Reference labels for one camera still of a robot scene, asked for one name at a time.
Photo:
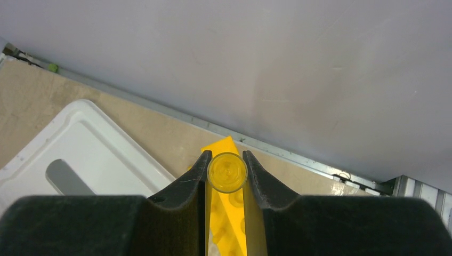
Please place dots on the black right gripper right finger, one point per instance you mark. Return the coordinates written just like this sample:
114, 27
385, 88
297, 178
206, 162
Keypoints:
279, 221

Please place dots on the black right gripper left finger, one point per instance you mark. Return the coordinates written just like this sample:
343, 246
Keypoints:
173, 221

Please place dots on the clear glass test tube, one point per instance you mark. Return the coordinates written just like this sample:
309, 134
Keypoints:
227, 172

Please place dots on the yellow test tube rack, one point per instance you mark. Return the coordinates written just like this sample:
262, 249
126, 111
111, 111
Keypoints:
227, 221

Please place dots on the white plastic bin lid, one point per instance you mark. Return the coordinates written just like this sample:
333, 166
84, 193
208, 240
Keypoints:
82, 151

